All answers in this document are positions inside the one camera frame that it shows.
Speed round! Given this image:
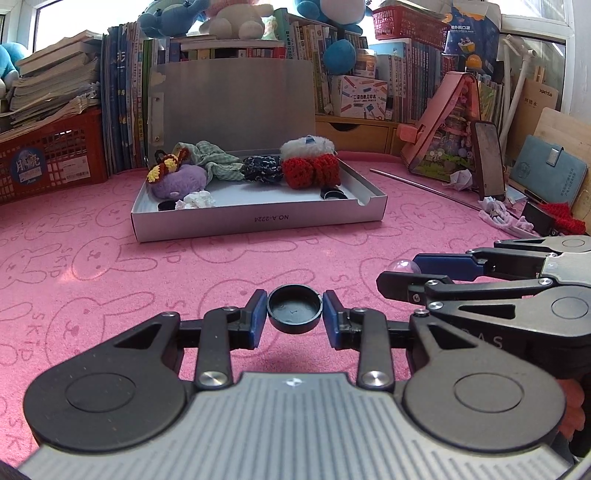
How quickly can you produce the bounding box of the black round cap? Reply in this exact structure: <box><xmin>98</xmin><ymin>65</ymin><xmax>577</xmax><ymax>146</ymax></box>
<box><xmin>266</xmin><ymin>284</ymin><xmax>322</xmax><ymax>335</ymax></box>
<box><xmin>321</xmin><ymin>186</ymin><xmax>348</xmax><ymax>200</ymax></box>

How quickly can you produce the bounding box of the white tissue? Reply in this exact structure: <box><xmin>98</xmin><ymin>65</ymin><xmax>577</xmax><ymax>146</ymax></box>
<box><xmin>175</xmin><ymin>190</ymin><xmax>215</xmax><ymax>210</ymax></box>

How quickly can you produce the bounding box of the black round lid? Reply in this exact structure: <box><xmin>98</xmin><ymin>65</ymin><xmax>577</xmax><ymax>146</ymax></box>
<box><xmin>158</xmin><ymin>200</ymin><xmax>176</xmax><ymax>211</ymax></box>

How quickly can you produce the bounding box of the red crochet item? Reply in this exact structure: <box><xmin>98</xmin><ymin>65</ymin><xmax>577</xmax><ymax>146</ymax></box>
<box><xmin>281</xmin><ymin>154</ymin><xmax>341</xmax><ymax>190</ymax></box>

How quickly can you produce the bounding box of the purple fluffy plush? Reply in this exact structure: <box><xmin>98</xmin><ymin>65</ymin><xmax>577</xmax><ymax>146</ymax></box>
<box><xmin>149</xmin><ymin>164</ymin><xmax>207</xmax><ymax>200</ymax></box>

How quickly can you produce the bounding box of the green checkered cloth pouch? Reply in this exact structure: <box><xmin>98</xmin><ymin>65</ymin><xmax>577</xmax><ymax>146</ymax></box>
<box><xmin>172</xmin><ymin>141</ymin><xmax>245</xmax><ymax>183</ymax></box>

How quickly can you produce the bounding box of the blue brocade pouch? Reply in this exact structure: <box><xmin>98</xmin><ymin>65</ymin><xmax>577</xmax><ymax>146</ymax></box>
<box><xmin>240</xmin><ymin>155</ymin><xmax>283</xmax><ymax>184</ymax></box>

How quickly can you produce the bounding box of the white fluffy plush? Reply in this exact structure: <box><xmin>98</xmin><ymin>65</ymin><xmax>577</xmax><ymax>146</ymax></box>
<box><xmin>280</xmin><ymin>135</ymin><xmax>335</xmax><ymax>161</ymax></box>

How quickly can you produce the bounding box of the yellow red crochet keychain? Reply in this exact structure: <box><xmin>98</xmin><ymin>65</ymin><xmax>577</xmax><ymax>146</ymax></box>
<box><xmin>146</xmin><ymin>148</ymin><xmax>190</xmax><ymax>185</ymax></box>

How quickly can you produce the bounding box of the person's right hand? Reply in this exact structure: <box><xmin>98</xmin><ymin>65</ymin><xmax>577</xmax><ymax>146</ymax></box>
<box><xmin>558</xmin><ymin>379</ymin><xmax>586</xmax><ymax>441</ymax></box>

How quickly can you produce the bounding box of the white origami paper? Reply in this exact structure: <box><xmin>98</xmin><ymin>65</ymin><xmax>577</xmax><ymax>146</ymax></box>
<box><xmin>444</xmin><ymin>169</ymin><xmax>474</xmax><ymax>191</ymax></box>

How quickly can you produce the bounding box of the black smartphone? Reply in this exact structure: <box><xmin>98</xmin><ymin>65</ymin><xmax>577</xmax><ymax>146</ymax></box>
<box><xmin>471</xmin><ymin>121</ymin><xmax>506</xmax><ymax>200</ymax></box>

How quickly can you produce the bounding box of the metal rod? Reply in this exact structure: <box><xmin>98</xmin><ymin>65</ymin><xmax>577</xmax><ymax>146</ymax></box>
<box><xmin>370</xmin><ymin>168</ymin><xmax>481</xmax><ymax>211</ymax></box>

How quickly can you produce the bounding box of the teal notebook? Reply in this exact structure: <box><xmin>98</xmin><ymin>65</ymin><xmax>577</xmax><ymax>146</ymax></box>
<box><xmin>510</xmin><ymin>135</ymin><xmax>588</xmax><ymax>207</ymax></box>

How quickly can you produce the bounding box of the wooden drawer organizer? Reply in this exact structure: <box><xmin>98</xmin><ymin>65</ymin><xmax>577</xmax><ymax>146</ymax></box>
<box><xmin>315</xmin><ymin>114</ymin><xmax>403</xmax><ymax>156</ymax></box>

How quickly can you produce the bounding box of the pink bunny table mat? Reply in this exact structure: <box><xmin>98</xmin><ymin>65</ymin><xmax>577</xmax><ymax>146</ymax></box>
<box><xmin>0</xmin><ymin>151</ymin><xmax>591</xmax><ymax>468</ymax></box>

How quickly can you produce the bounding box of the white colourful printed box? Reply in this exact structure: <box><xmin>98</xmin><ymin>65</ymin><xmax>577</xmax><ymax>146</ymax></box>
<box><xmin>331</xmin><ymin>75</ymin><xmax>388</xmax><ymax>120</ymax></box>

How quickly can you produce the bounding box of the red plastic basket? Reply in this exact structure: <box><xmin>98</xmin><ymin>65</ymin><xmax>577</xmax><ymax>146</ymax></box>
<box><xmin>1</xmin><ymin>107</ymin><xmax>107</xmax><ymax>204</ymax></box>

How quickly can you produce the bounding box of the small red basket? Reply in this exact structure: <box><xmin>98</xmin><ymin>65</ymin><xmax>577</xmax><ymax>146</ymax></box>
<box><xmin>372</xmin><ymin>5</ymin><xmax>450</xmax><ymax>51</ymax></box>

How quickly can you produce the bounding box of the blue white large plush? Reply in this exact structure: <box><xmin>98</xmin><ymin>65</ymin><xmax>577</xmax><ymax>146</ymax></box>
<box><xmin>294</xmin><ymin>0</ymin><xmax>372</xmax><ymax>34</ymax></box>

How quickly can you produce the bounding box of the stack of books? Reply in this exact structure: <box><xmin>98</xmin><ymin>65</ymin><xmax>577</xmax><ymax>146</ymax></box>
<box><xmin>1</xmin><ymin>31</ymin><xmax>102</xmax><ymax>141</ymax></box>

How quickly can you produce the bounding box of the white pink bunny plush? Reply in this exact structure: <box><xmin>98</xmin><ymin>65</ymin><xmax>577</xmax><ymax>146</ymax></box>
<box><xmin>199</xmin><ymin>0</ymin><xmax>274</xmax><ymax>40</ymax></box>

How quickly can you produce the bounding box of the blue stitch plush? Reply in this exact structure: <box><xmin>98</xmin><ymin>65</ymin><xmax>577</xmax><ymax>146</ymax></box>
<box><xmin>137</xmin><ymin>0</ymin><xmax>211</xmax><ymax>38</ymax></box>

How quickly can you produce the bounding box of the blue doraemon plush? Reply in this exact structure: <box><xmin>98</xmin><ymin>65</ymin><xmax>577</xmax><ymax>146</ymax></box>
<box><xmin>0</xmin><ymin>42</ymin><xmax>30</xmax><ymax>99</ymax></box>

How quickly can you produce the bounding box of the white cable bundle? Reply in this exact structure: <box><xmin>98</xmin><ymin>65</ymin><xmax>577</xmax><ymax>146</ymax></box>
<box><xmin>476</xmin><ymin>196</ymin><xmax>541</xmax><ymax>239</ymax></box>

